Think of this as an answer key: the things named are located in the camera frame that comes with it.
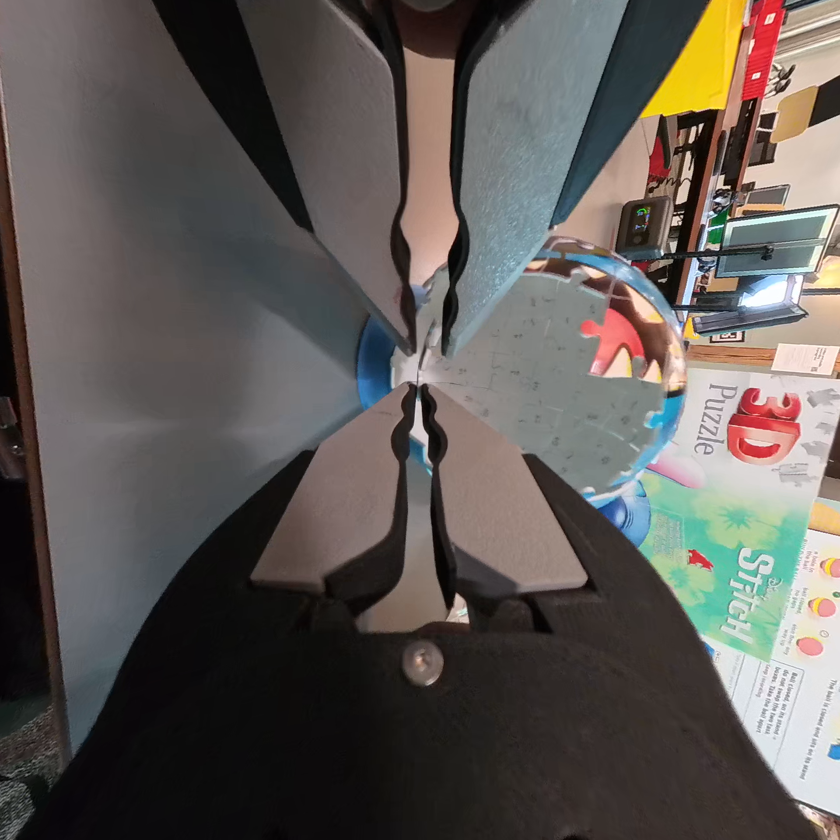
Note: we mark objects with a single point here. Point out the blue cartoon puzzle ball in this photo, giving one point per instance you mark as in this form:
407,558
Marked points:
538,394

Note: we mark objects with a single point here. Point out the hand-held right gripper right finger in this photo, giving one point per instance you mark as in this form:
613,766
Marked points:
505,518

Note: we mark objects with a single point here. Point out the yellow and black wall panel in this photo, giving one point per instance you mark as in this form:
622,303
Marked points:
797,115

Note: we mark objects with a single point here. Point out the white printed instruction sheet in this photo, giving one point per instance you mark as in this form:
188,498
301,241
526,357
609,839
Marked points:
807,689

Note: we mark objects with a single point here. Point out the yellow plastic bin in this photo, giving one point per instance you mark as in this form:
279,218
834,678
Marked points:
702,59

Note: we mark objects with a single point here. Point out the red storage bin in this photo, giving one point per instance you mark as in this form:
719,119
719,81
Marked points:
761,46

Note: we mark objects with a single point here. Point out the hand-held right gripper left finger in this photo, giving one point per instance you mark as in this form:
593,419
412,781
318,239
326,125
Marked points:
328,512

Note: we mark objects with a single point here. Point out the grey framed light panel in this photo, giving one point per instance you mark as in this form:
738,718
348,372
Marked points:
774,243

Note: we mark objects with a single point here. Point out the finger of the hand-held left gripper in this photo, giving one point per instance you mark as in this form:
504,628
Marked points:
334,131
518,144

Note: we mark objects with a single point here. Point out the blue plastic ball stand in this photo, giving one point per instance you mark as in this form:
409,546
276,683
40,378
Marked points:
374,367

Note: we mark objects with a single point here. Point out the colourful puzzle box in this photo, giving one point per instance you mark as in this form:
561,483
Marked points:
722,525

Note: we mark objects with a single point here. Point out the person's dark clothing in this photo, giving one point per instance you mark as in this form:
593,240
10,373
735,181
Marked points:
13,590

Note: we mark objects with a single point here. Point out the black power bank with screen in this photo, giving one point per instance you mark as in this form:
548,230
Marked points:
646,239

